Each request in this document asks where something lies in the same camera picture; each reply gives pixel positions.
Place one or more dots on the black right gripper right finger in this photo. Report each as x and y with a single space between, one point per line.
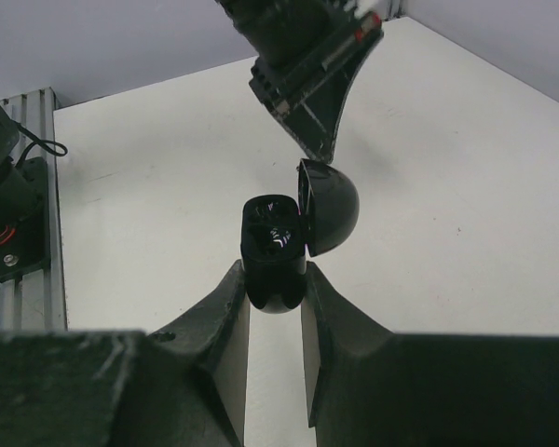
369 386

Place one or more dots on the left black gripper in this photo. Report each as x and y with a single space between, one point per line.
308 56

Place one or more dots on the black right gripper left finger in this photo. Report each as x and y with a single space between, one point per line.
182 385

